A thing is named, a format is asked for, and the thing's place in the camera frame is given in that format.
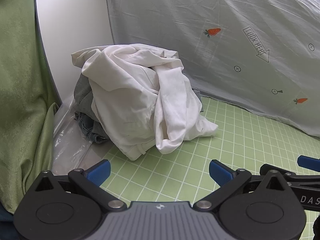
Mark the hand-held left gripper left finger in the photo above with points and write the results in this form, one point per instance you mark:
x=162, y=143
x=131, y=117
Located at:
x=99, y=172

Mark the blue denim garment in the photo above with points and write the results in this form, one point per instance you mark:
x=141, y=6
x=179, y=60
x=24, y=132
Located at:
x=87, y=127

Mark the white panel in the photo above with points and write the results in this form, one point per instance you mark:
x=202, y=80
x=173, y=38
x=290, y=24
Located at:
x=72, y=30

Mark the grey garment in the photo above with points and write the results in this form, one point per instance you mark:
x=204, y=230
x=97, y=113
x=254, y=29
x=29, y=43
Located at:
x=83, y=92

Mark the white pants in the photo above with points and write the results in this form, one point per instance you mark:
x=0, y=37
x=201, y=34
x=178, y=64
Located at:
x=140, y=97

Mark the clear plastic bag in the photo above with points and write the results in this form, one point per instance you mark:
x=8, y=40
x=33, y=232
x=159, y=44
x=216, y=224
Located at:
x=68, y=142

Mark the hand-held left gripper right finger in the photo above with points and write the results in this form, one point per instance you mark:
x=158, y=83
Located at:
x=220, y=172

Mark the carrot-printed grey sheet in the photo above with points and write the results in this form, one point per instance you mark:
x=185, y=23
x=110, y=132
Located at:
x=212, y=30

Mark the green grid mat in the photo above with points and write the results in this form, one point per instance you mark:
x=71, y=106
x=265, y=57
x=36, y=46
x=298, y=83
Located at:
x=250, y=142

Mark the green curtain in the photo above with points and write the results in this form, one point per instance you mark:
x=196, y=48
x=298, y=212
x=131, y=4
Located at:
x=22, y=92

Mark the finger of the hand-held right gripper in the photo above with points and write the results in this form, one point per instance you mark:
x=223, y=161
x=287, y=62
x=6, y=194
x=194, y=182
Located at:
x=309, y=162
x=287, y=173

